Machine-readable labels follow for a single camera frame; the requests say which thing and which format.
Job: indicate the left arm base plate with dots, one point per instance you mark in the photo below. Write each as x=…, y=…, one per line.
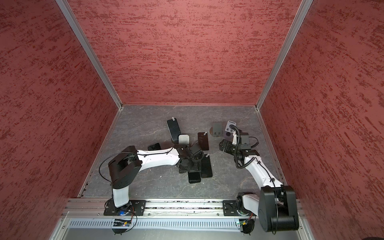
x=132, y=208

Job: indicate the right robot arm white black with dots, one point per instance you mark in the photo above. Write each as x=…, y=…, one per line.
x=276, y=205

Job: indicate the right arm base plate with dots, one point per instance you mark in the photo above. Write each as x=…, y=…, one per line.
x=231, y=208

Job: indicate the right aluminium corner post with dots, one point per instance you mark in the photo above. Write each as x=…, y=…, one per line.
x=291, y=35

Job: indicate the white slotted cable duct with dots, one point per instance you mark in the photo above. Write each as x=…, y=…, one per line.
x=166, y=224

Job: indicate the aluminium corner post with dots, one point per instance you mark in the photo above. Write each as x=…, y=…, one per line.
x=291, y=35
x=79, y=33

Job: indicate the right base wiring connector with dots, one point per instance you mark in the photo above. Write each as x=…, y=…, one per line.
x=247, y=226

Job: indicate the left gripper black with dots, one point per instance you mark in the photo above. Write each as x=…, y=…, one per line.
x=197, y=166

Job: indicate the base wiring connector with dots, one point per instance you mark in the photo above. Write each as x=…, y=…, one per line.
x=121, y=223
x=247, y=226

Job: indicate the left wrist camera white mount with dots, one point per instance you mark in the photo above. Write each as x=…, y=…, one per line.
x=184, y=140

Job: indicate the left base wiring connector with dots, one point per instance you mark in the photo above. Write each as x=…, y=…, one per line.
x=121, y=223

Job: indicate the black phone rear tall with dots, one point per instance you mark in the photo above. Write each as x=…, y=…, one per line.
x=174, y=130

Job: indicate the aluminium front rail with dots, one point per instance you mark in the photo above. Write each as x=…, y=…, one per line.
x=155, y=208

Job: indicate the pink edged phone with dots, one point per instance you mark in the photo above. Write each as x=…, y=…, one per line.
x=203, y=141

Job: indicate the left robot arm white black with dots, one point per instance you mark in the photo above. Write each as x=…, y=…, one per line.
x=121, y=169

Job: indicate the left aluminium corner post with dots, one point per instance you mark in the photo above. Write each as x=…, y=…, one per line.
x=79, y=33

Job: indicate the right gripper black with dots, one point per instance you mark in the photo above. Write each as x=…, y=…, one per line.
x=229, y=143

